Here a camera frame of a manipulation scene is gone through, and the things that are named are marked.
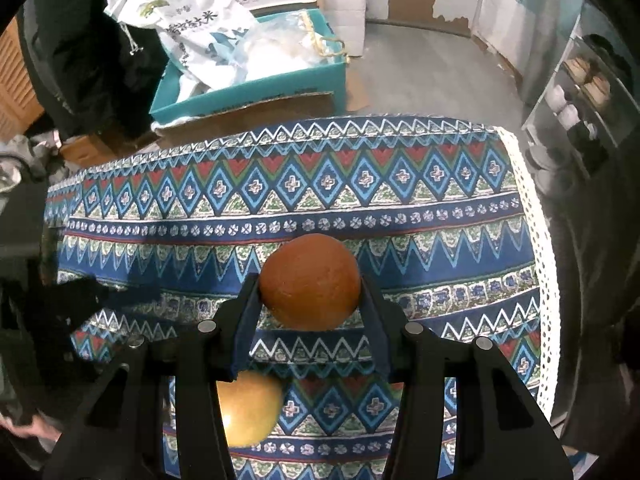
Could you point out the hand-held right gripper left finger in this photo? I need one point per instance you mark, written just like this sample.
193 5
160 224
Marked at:
245 330

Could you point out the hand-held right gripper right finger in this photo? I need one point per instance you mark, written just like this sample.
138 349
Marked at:
376 330

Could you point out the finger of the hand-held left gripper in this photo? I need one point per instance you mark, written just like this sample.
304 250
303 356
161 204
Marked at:
130 296

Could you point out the large orange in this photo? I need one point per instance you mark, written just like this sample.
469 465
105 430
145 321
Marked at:
310 282

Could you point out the person's left hand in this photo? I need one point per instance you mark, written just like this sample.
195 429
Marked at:
30 425

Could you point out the yellow-green apple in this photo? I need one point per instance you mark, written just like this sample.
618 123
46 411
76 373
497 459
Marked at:
247 410

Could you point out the blue patterned tablecloth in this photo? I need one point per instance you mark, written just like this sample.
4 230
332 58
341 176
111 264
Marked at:
350 195

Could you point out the small brown cardboard box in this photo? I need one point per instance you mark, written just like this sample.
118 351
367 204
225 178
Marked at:
95 147

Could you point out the brown cardboard sheet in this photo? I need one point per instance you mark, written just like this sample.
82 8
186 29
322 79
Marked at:
250 115

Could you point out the teal cardboard box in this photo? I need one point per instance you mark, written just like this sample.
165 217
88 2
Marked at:
260 92

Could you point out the wooden louvered panel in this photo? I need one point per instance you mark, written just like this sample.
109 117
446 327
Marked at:
17 85

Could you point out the dark hanging clothing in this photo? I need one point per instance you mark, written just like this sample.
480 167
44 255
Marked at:
85 45

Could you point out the white printed rice bag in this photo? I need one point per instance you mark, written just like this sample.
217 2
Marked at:
195 30

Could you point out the black shoe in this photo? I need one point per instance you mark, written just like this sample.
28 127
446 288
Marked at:
584 137

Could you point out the white shoe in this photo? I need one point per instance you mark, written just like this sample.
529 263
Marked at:
555 97
569 117

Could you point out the clear plastic bag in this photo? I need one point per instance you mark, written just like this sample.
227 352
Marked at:
280 45

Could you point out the white shoe rack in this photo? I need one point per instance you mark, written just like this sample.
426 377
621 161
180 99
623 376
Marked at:
605 125

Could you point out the tan shoe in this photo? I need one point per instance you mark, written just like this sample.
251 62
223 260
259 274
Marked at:
597 90
577 69

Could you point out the plain white box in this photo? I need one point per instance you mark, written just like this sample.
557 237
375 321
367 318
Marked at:
342 5

